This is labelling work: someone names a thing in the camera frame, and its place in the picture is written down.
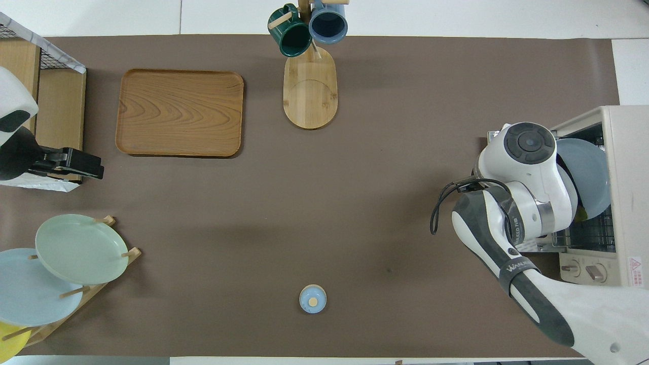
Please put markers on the dark green mug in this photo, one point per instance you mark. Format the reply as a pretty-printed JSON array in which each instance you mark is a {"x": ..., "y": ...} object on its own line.
[{"x": 294, "y": 38}]

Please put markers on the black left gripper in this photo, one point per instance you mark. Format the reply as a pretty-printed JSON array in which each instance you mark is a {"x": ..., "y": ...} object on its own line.
[{"x": 23, "y": 157}]

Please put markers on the plain white cloth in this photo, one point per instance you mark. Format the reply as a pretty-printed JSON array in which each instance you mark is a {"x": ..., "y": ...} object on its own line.
[{"x": 50, "y": 185}]

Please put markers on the beige oven knob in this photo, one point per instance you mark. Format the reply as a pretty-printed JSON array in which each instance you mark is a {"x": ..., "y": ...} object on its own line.
[
  {"x": 596, "y": 272},
  {"x": 571, "y": 269}
]

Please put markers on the pale green racked plate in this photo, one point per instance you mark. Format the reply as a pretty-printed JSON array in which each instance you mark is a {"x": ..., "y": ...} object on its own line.
[{"x": 81, "y": 248}]

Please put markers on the wooden stepped shelf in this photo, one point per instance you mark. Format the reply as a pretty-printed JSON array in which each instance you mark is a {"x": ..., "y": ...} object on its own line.
[{"x": 61, "y": 111}]

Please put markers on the wooden serving tray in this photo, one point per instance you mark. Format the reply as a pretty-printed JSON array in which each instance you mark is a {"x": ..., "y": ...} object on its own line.
[{"x": 180, "y": 112}]

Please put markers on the light blue racked plate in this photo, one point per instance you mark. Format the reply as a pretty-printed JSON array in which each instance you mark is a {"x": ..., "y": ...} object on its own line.
[{"x": 30, "y": 299}]

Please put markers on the cream toaster oven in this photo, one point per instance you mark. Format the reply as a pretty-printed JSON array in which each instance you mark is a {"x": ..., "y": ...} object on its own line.
[{"x": 628, "y": 177}]

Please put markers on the yellow plate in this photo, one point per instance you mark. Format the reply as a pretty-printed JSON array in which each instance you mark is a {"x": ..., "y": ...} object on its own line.
[{"x": 10, "y": 350}]

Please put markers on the wooden plate rack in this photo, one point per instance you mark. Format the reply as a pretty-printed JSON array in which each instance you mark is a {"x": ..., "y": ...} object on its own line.
[{"x": 96, "y": 294}]

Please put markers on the wooden mug tree stand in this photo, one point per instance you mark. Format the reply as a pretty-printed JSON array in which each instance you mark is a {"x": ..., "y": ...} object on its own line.
[{"x": 310, "y": 96}]

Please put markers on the brown table mat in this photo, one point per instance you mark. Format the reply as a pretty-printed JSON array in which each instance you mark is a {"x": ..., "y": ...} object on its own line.
[{"x": 355, "y": 203}]

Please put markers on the blue mug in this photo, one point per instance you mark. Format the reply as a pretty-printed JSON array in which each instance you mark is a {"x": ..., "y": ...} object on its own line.
[{"x": 328, "y": 25}]

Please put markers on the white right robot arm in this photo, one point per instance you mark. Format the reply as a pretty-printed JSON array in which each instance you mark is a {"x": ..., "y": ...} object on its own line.
[{"x": 527, "y": 203}]

